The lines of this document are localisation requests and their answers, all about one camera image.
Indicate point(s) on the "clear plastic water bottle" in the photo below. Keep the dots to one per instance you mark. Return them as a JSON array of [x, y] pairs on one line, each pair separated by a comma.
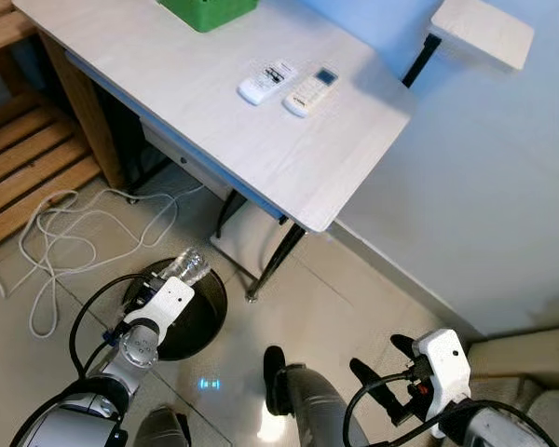
[[188, 267]]

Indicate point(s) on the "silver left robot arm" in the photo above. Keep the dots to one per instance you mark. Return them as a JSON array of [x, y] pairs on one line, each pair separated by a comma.
[[84, 410]]

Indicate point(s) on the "black round trash bin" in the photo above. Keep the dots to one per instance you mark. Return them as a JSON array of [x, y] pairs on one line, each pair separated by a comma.
[[200, 321]]

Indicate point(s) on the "silver right robot leg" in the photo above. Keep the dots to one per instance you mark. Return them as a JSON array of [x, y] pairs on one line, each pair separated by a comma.
[[317, 410]]

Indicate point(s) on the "silver robot leg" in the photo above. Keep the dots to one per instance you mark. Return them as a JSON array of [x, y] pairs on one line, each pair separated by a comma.
[[163, 430], [317, 410]]

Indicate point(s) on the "silver left robot leg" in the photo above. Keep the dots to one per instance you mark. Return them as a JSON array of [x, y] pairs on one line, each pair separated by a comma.
[[163, 430]]

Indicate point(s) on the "white drawer box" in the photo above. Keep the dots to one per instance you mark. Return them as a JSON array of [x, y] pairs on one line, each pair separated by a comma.
[[182, 158]]

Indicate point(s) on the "white wooden desk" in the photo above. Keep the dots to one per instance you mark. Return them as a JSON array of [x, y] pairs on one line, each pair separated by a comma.
[[214, 140]]

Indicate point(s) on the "brown wooden slat bench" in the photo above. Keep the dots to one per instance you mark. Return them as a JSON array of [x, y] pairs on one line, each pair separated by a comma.
[[28, 158]]

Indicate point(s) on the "white remote with black buttons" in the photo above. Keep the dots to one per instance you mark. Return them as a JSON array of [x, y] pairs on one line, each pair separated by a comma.
[[267, 82]]

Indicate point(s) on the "white remote with blue screen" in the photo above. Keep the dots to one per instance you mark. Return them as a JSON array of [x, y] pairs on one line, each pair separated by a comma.
[[309, 93]]

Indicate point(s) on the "green plastic basket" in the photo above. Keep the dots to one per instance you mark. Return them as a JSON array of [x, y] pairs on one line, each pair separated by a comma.
[[205, 11]]

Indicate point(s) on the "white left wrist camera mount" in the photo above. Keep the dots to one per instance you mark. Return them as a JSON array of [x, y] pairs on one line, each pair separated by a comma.
[[166, 307]]

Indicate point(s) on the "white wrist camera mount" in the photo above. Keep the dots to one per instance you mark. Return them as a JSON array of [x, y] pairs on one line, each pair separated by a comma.
[[166, 307], [444, 372]]

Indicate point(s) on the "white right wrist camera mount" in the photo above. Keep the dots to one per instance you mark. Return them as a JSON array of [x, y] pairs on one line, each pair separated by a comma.
[[444, 372]]

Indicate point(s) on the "white shelf with black bracket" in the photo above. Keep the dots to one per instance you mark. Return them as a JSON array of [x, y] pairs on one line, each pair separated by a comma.
[[484, 33]]

